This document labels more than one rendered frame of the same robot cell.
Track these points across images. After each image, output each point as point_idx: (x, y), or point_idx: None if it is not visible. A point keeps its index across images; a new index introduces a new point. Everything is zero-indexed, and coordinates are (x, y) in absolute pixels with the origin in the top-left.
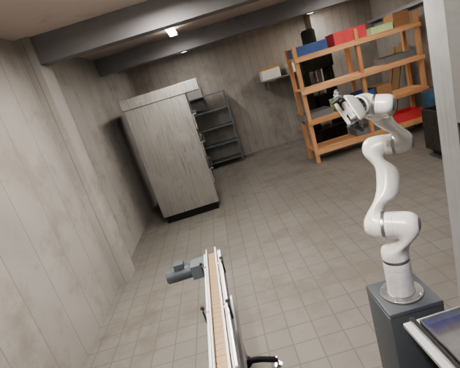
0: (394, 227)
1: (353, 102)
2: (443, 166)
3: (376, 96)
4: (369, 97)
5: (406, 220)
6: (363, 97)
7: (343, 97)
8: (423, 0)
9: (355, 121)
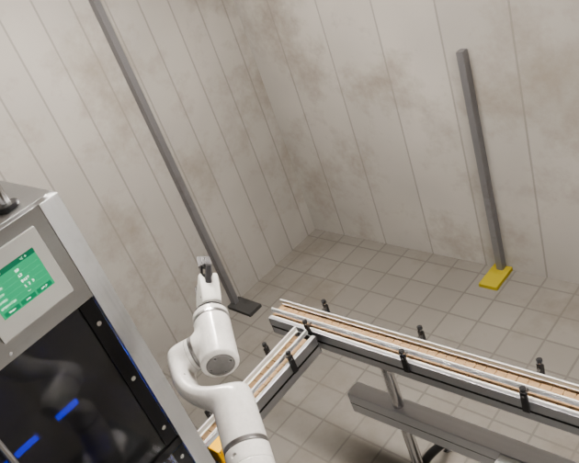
0: None
1: (197, 288)
2: (128, 313)
3: (186, 339)
4: (194, 331)
5: None
6: (194, 312)
7: (200, 272)
8: (62, 201)
9: (195, 289)
